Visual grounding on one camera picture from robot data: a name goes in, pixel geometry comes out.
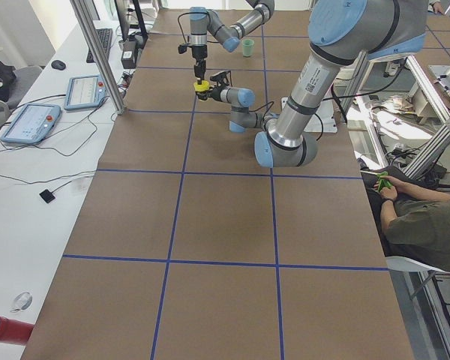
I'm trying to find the yellow plastic cup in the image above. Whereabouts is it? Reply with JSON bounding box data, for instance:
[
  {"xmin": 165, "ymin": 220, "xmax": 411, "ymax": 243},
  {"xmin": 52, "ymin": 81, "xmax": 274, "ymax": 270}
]
[{"xmin": 193, "ymin": 80, "xmax": 210, "ymax": 95}]

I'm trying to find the black keyboard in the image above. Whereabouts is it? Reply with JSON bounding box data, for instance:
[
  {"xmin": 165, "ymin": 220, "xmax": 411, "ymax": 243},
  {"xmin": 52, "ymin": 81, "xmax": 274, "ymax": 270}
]
[{"xmin": 85, "ymin": 28, "xmax": 114, "ymax": 64}]

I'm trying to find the small black square device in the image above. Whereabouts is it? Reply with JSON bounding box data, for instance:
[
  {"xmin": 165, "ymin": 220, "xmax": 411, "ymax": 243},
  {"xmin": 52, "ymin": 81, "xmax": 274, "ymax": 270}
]
[{"xmin": 39, "ymin": 189, "xmax": 56, "ymax": 203}]

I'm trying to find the person's hand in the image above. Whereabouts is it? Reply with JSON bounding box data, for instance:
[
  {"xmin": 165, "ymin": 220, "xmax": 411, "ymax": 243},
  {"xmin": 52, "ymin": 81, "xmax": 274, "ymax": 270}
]
[{"xmin": 374, "ymin": 175, "xmax": 409, "ymax": 202}]

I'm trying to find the green handheld object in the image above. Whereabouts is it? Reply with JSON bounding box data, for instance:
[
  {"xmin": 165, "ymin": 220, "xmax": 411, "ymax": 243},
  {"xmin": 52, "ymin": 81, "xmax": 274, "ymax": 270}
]
[{"xmin": 376, "ymin": 171, "xmax": 392, "ymax": 192}]

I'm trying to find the teach pendant tablet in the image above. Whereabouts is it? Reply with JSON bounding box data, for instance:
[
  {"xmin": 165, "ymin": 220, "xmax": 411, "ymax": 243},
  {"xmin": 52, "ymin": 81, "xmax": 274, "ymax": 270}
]
[
  {"xmin": 0, "ymin": 103, "xmax": 62, "ymax": 145},
  {"xmin": 64, "ymin": 75, "xmax": 107, "ymax": 111}
]

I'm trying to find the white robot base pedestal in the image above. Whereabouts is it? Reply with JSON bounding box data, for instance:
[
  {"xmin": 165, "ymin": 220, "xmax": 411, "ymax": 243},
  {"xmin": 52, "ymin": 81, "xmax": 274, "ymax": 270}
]
[{"xmin": 304, "ymin": 100, "xmax": 338, "ymax": 134}]

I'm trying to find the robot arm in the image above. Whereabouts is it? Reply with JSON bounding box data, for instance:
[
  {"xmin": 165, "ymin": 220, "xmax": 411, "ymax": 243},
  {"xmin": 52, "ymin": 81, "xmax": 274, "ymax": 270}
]
[
  {"xmin": 184, "ymin": 0, "xmax": 275, "ymax": 86},
  {"xmin": 188, "ymin": 0, "xmax": 428, "ymax": 168}
]

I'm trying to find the clear tape roll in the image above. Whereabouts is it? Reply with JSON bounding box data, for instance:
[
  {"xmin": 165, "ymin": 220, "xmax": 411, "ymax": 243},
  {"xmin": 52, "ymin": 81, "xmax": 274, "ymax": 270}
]
[{"xmin": 10, "ymin": 292, "xmax": 33, "ymax": 313}]

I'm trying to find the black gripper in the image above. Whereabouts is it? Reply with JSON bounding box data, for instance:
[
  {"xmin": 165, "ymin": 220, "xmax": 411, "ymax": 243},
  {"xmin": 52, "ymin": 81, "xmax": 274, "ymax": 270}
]
[
  {"xmin": 196, "ymin": 86, "xmax": 227, "ymax": 101},
  {"xmin": 193, "ymin": 58, "xmax": 206, "ymax": 84}
]

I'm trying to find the red cylinder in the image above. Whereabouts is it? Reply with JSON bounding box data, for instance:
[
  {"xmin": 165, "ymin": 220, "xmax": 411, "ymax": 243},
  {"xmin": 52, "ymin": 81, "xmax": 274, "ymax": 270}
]
[{"xmin": 0, "ymin": 316, "xmax": 35, "ymax": 346}]

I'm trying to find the black power adapter box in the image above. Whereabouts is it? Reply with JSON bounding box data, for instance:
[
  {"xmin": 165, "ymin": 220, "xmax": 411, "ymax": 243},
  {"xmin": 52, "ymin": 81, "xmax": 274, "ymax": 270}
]
[{"xmin": 121, "ymin": 40, "xmax": 137, "ymax": 69}]

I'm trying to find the near teach pendant tablet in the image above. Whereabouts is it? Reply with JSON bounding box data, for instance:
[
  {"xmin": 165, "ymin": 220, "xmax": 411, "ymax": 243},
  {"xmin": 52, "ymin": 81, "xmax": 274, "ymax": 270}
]
[{"xmin": 0, "ymin": 103, "xmax": 62, "ymax": 145}]

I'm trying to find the black computer mouse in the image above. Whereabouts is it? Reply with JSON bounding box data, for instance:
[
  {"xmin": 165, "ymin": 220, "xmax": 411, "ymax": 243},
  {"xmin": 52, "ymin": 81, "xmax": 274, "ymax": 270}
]
[{"xmin": 51, "ymin": 60, "xmax": 67, "ymax": 71}]

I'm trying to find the seated person in green shirt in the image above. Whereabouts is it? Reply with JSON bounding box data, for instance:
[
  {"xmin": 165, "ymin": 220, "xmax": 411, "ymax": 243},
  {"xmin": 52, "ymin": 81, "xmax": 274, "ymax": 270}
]
[{"xmin": 360, "ymin": 166, "xmax": 450, "ymax": 271}]

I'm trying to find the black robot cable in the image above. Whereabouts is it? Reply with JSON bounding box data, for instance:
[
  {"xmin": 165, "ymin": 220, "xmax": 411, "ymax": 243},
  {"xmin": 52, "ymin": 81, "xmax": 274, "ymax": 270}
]
[{"xmin": 247, "ymin": 50, "xmax": 410, "ymax": 143}]

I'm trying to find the green plastic cup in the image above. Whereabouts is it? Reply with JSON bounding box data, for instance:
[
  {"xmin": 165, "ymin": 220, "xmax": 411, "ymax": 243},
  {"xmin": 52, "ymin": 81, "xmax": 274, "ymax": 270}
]
[{"xmin": 241, "ymin": 38, "xmax": 255, "ymax": 58}]

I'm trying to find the far teach pendant tablet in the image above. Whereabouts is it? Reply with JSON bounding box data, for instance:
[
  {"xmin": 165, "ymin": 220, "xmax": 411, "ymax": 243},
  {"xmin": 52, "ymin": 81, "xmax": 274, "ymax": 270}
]
[{"xmin": 64, "ymin": 75, "xmax": 107, "ymax": 111}]

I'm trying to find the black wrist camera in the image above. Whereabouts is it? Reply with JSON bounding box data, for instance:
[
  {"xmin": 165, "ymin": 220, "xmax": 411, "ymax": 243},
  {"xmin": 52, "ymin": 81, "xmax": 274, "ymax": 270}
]
[
  {"xmin": 178, "ymin": 43, "xmax": 190, "ymax": 54},
  {"xmin": 210, "ymin": 70, "xmax": 232, "ymax": 86}
]

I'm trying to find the aluminium frame post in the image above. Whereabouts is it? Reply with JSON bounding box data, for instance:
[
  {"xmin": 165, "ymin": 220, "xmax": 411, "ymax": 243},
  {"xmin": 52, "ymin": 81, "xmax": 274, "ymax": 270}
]
[{"xmin": 70, "ymin": 0, "xmax": 125, "ymax": 115}]

